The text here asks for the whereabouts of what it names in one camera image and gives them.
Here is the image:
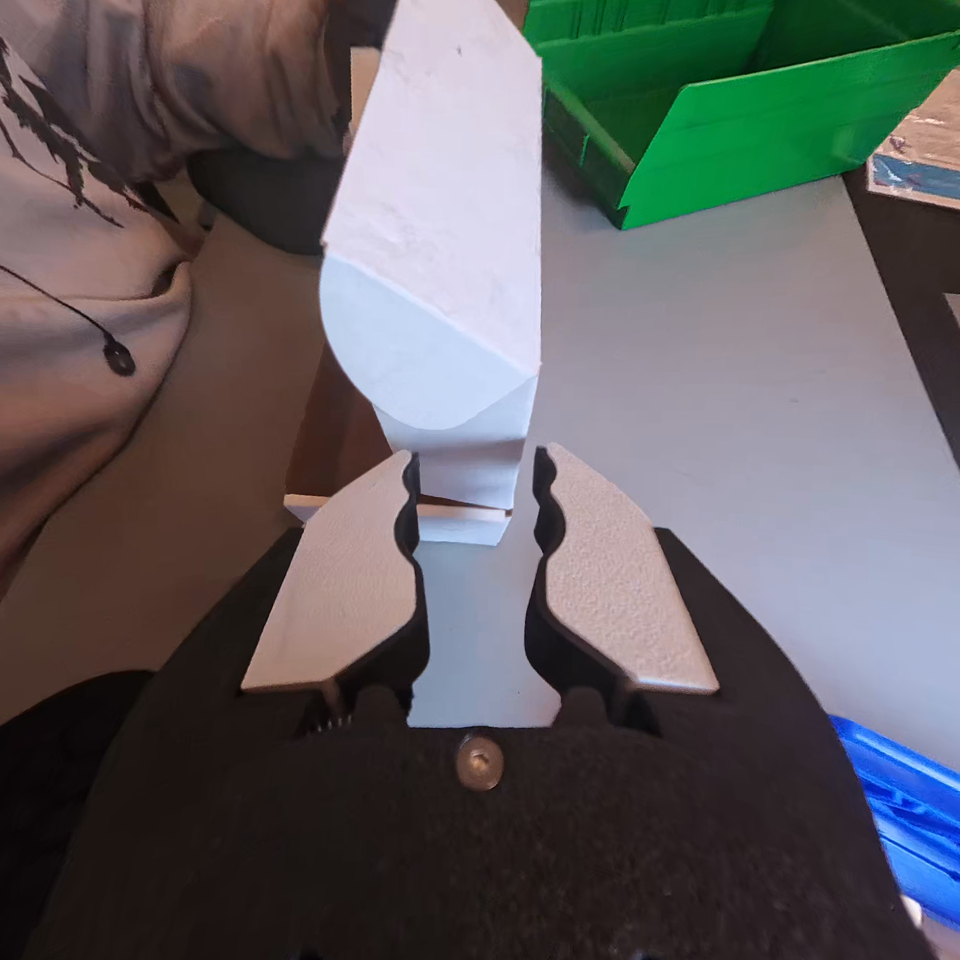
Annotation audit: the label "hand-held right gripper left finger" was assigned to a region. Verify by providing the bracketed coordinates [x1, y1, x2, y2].
[241, 450, 430, 691]

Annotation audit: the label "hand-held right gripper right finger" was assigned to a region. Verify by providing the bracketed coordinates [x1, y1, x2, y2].
[523, 442, 720, 693]

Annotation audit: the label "white cardboard box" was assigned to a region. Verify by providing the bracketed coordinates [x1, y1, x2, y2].
[285, 0, 544, 547]

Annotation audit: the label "blue plastic bin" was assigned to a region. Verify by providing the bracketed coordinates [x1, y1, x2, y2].
[828, 714, 960, 931]

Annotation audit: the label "person's left forearm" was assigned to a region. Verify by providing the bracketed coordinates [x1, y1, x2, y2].
[97, 0, 355, 170]

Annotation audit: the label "grey printed hoodie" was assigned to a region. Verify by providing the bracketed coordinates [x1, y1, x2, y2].
[0, 0, 226, 597]

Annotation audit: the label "black pants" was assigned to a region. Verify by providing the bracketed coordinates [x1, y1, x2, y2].
[0, 669, 156, 960]

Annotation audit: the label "green plastic bin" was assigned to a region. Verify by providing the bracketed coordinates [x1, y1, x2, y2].
[522, 0, 960, 231]

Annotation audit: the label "black hoodie drawstring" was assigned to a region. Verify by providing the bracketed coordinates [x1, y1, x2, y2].
[0, 264, 138, 378]

